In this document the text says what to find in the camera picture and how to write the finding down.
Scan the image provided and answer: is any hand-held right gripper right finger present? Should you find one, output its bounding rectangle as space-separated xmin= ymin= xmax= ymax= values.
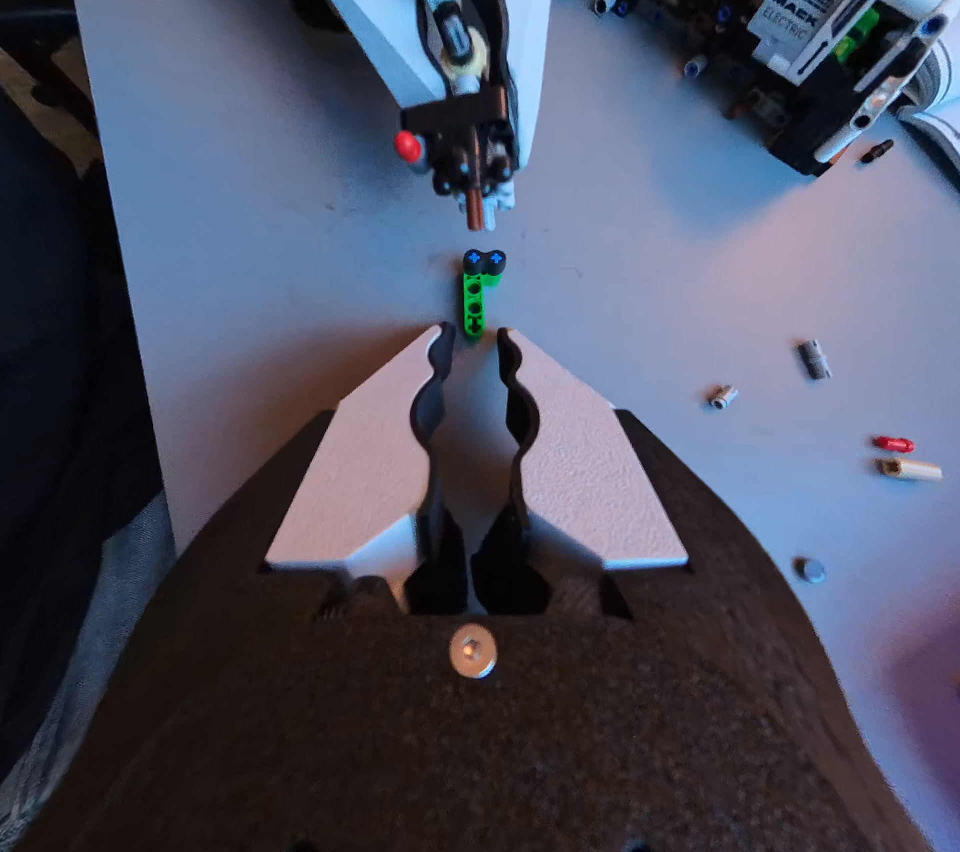
xmin=495 ymin=327 xmax=690 ymax=570

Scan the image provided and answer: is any tan lego axle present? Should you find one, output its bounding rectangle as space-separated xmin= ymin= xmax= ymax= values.
xmin=875 ymin=458 xmax=945 ymax=483

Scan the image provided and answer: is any person's dark sweater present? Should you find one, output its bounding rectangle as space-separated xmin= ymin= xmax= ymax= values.
xmin=0 ymin=87 xmax=166 ymax=756

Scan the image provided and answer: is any small black lego assembly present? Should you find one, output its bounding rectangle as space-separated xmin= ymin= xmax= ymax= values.
xmin=393 ymin=0 xmax=522 ymax=232

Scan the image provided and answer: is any lego instruction booklet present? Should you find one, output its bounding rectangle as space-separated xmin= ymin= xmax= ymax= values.
xmin=896 ymin=38 xmax=960 ymax=172

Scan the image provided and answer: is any partly built lego truck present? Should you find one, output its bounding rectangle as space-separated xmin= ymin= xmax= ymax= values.
xmin=555 ymin=0 xmax=960 ymax=178

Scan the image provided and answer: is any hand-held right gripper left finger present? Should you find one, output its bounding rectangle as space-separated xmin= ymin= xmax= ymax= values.
xmin=266 ymin=323 xmax=457 ymax=591

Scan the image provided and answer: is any green lego beam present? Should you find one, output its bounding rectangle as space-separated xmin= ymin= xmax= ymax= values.
xmin=461 ymin=267 xmax=505 ymax=342

